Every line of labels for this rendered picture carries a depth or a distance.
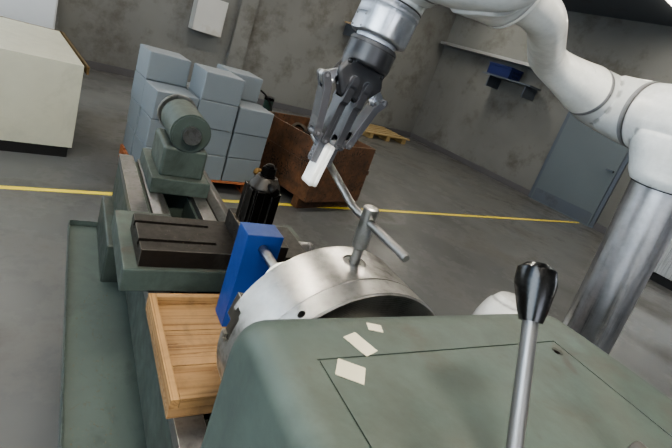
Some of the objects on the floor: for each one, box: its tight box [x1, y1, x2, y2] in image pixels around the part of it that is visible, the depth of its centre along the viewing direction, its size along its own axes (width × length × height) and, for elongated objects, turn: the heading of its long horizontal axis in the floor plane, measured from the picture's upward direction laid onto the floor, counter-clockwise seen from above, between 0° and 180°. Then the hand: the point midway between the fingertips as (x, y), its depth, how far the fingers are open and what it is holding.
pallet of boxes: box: [118, 44, 274, 194], centre depth 406 cm, size 102×68×102 cm
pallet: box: [362, 124, 410, 145], centre depth 1016 cm, size 140×96×13 cm
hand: (318, 163), depth 73 cm, fingers closed
